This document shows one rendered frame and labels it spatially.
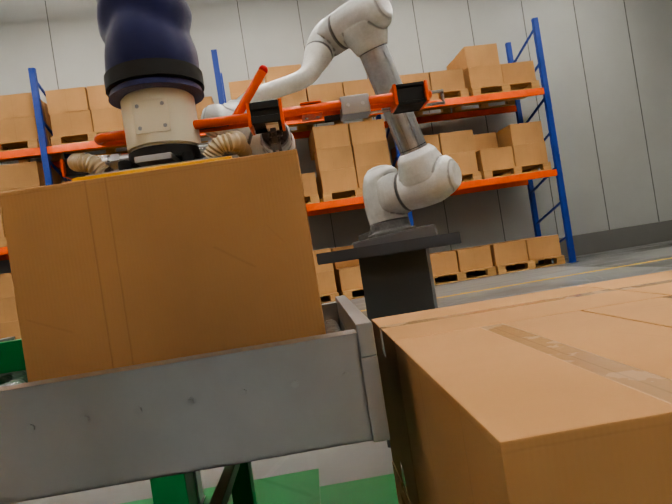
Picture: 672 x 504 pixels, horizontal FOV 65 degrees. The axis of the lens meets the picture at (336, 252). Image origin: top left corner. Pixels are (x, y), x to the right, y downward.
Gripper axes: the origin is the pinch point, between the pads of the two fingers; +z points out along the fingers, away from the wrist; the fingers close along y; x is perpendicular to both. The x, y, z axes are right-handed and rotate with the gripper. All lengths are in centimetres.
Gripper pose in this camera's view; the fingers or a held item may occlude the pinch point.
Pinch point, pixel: (271, 116)
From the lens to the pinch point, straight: 133.0
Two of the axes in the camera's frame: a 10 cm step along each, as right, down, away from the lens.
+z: 0.6, 0.0, -10.0
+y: 1.6, 9.9, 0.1
